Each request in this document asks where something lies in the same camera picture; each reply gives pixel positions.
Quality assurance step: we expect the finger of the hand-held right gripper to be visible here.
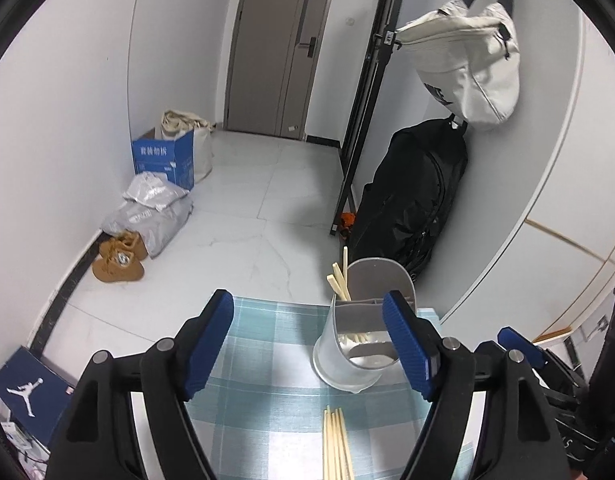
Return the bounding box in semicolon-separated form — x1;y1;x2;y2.
497;326;583;393

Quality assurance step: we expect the white shoulder bag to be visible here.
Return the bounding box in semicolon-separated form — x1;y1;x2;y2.
395;0;521;133

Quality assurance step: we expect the large grey parcel bag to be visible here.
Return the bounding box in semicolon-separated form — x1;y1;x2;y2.
102;195;194;260

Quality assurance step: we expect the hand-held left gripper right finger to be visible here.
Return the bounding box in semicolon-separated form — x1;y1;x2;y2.
381;290;571;480

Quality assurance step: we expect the bundle of wooden chopsticks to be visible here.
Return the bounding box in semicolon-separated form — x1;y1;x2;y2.
321;405;355;480

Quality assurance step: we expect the white utensil holder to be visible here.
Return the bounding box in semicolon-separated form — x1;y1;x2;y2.
312;257;418;392

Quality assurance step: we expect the white wardrobe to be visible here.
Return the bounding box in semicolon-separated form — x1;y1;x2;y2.
440;10;615;346

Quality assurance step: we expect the beige canvas tote bag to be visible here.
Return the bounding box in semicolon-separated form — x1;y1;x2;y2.
161;109;216;184

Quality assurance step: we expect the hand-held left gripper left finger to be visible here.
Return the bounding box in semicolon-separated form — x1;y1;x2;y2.
46;288;234;480

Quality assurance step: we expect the teal checked tablecloth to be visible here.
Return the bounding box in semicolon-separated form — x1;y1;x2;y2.
185;295;475;480

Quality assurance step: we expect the small grey parcel bag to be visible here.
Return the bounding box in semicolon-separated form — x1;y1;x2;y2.
124;171;188;212

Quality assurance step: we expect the grey door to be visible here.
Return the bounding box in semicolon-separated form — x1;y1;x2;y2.
222;0;338;141

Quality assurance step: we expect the black backpack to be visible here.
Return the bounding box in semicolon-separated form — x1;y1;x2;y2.
347;117;469;281

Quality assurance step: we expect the blue shoe box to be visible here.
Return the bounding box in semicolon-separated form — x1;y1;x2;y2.
0;345;81;448

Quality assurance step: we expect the black metal stand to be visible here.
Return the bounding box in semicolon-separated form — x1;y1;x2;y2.
330;0;405;236

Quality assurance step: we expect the brown shoe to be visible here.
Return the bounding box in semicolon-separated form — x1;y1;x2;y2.
92;249;146;284
98;230;149;262

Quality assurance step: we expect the blue cardboard box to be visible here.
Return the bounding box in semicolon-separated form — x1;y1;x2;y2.
132;127;196;192

